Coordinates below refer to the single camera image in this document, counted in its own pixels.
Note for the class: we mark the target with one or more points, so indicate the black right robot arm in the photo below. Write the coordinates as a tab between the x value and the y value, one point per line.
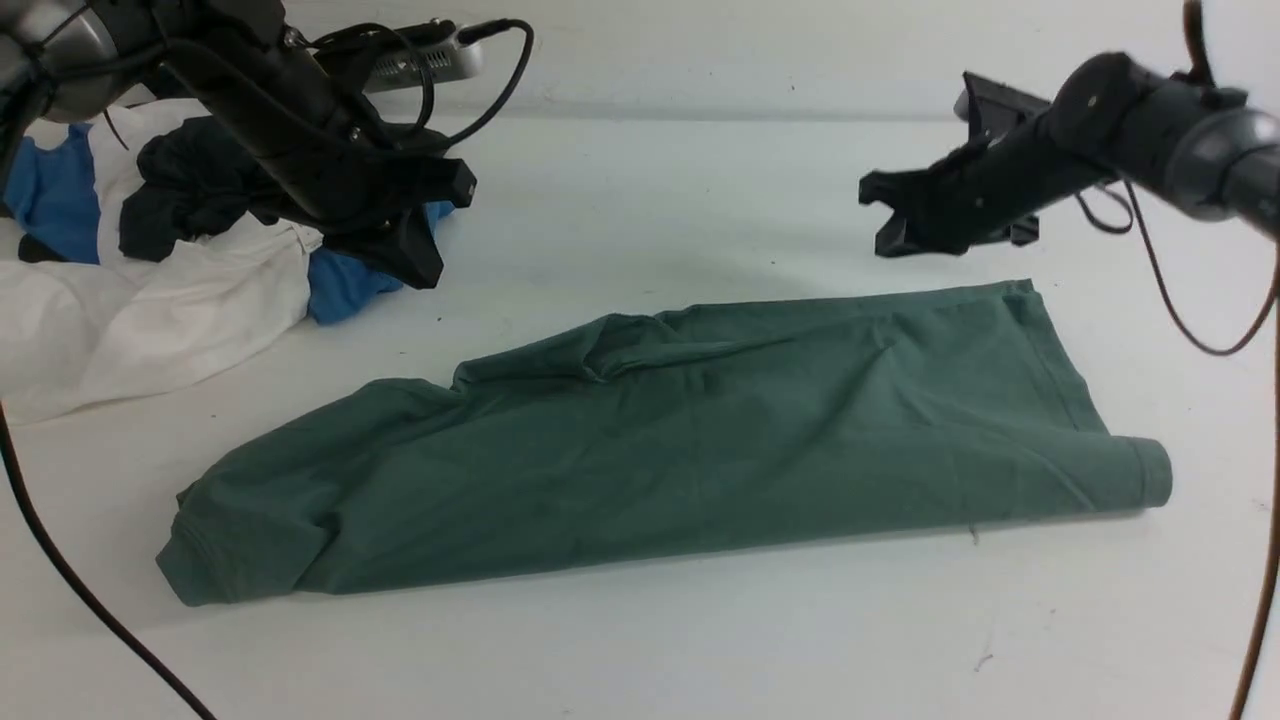
1200	148

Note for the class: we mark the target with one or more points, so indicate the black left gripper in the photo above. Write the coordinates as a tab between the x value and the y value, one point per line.
376	211

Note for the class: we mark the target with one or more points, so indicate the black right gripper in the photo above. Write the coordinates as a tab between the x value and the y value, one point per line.
937	210

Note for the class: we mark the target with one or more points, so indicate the green long sleeve shirt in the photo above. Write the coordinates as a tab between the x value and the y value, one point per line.
710	429

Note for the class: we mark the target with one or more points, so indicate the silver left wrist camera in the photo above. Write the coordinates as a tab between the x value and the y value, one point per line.
379	59

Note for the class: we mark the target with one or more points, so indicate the dark grey shirt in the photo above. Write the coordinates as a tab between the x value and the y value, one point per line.
177	178

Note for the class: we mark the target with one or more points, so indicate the white shirt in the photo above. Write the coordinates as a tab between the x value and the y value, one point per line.
75	335

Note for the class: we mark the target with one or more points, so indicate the blue shirt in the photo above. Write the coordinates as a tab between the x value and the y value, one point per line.
49	194

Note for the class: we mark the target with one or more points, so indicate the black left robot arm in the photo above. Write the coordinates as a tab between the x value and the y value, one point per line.
331	162

